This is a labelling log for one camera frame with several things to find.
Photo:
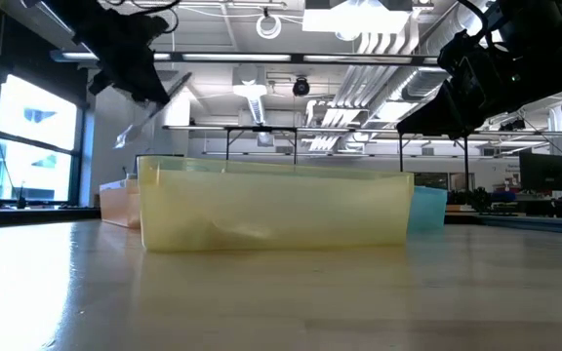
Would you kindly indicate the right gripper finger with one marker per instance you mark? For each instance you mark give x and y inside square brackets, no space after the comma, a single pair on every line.
[456,130]
[432,109]

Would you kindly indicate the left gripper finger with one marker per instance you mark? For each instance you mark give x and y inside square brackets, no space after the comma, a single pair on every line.
[120,83]
[151,78]

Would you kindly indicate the orange toothbrush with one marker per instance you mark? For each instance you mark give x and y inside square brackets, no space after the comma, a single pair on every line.
[149,117]

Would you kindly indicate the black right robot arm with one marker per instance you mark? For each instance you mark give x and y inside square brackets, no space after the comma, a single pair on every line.
[554,44]

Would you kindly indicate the black background robot arm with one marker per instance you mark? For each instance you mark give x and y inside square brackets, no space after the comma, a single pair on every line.
[471,197]

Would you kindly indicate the black ceiling spotlight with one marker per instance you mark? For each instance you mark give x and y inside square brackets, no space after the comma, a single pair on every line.
[514,125]
[301,87]

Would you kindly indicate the teal translucent plastic bin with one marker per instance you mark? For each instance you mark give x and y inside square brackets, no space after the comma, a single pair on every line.
[427,209]

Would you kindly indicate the black computer monitor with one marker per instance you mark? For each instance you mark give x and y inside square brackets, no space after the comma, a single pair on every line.
[544,170]

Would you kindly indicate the rig overhead light bar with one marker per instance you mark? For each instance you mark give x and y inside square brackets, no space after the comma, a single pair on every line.
[261,57]

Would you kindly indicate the black background desk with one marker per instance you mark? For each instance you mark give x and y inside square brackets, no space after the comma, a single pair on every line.
[544,207]

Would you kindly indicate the orange translucent plastic bin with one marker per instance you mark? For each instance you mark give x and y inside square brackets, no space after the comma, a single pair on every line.
[120,205]

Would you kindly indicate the yellow translucent plastic bin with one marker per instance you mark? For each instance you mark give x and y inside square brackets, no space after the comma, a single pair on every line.
[271,209]

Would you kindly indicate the black background rig frame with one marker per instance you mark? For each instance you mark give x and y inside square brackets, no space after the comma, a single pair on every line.
[261,128]

